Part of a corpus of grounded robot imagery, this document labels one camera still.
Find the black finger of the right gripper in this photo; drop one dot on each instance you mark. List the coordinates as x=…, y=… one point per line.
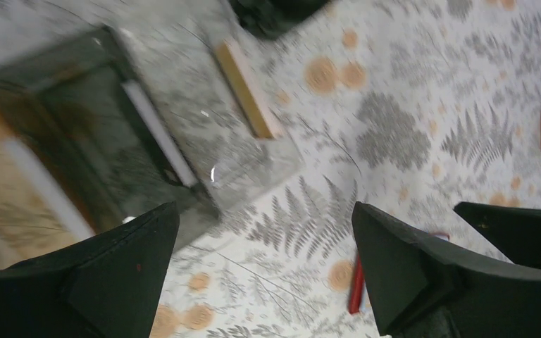
x=516, y=232

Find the wooden block base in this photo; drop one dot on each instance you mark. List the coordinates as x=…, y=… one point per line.
x=36, y=217

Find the floral patterned table mat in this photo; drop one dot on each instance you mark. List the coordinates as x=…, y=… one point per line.
x=411, y=106

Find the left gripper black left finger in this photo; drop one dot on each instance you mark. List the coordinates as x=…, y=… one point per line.
x=106, y=286

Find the white card stack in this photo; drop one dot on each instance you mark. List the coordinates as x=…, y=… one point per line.
x=159, y=132

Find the dark grey hard case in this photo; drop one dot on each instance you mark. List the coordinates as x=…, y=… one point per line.
x=270, y=19

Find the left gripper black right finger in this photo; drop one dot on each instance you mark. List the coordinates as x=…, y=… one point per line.
x=422, y=286

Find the red leather card holder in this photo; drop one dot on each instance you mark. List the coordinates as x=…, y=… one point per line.
x=358, y=299

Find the clear acrylic card organizer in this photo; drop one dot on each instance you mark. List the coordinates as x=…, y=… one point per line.
x=125, y=125

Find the gold credit card stack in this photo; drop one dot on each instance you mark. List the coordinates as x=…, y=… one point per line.
x=248, y=93

